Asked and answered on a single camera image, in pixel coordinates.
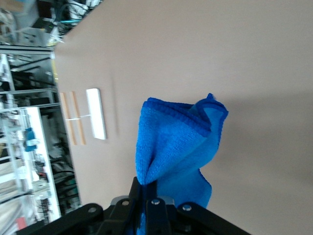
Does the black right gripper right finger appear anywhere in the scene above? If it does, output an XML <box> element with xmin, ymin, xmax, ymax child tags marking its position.
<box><xmin>144</xmin><ymin>181</ymin><xmax>250</xmax><ymax>235</ymax></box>

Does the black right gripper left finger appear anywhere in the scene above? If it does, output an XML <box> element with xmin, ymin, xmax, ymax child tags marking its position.
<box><xmin>17</xmin><ymin>176</ymin><xmax>142</xmax><ymax>235</ymax></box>

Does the blue microfibre towel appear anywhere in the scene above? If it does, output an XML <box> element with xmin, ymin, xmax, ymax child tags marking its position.
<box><xmin>135</xmin><ymin>93</ymin><xmax>229</xmax><ymax>235</ymax></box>

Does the white towel rack base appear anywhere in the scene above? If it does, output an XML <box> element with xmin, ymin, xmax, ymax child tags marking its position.
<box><xmin>86</xmin><ymin>88</ymin><xmax>108</xmax><ymax>141</ymax></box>

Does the wooden rack rod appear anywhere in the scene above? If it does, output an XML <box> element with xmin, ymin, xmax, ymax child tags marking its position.
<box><xmin>69</xmin><ymin>92</ymin><xmax>87</xmax><ymax>145</ymax></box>
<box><xmin>60</xmin><ymin>92</ymin><xmax>78</xmax><ymax>145</ymax></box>

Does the white side table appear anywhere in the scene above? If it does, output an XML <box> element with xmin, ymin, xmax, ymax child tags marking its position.
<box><xmin>0</xmin><ymin>106</ymin><xmax>62</xmax><ymax>226</ymax></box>

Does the brown table cover sheet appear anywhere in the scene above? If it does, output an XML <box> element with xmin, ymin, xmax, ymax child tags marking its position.
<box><xmin>54</xmin><ymin>0</ymin><xmax>313</xmax><ymax>235</ymax></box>

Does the aluminium frame post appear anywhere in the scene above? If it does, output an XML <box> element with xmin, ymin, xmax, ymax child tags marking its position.
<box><xmin>0</xmin><ymin>45</ymin><xmax>55</xmax><ymax>59</ymax></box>
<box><xmin>0</xmin><ymin>88</ymin><xmax>61</xmax><ymax>98</ymax></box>

